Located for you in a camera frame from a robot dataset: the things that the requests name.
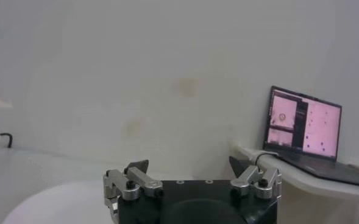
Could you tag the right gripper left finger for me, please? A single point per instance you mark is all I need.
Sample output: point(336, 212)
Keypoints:
point(130, 185)

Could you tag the white side desk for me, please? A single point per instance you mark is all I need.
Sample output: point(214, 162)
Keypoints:
point(301, 181)

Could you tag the round white plate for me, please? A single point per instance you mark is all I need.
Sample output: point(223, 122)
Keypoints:
point(60, 207)

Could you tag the black open laptop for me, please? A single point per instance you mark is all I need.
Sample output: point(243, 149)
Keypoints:
point(319, 121)

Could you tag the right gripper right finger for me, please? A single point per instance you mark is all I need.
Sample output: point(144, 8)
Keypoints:
point(261, 184)

